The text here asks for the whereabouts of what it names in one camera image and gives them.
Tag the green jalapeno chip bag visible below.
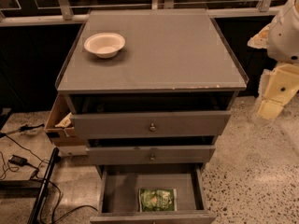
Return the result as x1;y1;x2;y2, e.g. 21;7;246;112
138;188;178;212

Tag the grey drawer cabinet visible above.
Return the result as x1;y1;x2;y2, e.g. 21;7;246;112
54;8;249;224

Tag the black power adapter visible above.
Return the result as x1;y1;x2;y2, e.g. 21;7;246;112
8;155;27;166

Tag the grey top drawer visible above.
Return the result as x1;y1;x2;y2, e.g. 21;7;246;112
71;111;231;139

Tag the white paper bowl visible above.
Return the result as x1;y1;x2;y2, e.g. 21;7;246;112
84;33;125;59

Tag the black plug with cable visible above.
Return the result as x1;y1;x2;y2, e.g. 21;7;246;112
0;124;45;138

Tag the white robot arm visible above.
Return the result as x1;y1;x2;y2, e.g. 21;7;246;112
248;0;299;119

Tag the grey bottom drawer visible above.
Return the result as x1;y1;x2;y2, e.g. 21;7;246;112
90;164;216;224

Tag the black floor cable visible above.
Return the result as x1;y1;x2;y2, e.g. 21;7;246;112
0;133;99;224

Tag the round metal top knob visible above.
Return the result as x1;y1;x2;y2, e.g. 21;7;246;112
149;123;156;132

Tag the black metal bar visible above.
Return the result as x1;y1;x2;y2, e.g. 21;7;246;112
27;147;59;224

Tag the round metal knob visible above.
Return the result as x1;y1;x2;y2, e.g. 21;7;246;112
149;154;156;161
149;123;156;132

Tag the round metal middle knob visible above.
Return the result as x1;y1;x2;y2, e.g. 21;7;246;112
149;154;156;161

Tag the open cardboard box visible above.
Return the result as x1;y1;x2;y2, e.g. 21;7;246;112
45;95;86;156

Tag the grey middle drawer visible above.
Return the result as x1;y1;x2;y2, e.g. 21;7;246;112
86;145;216;165

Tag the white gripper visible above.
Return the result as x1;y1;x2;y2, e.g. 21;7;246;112
248;24;299;119

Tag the metal window railing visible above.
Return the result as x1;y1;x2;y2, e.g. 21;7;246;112
0;0;287;26

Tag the grey drawer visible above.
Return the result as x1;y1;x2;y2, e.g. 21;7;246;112
71;111;231;139
86;145;216;165
90;164;216;224

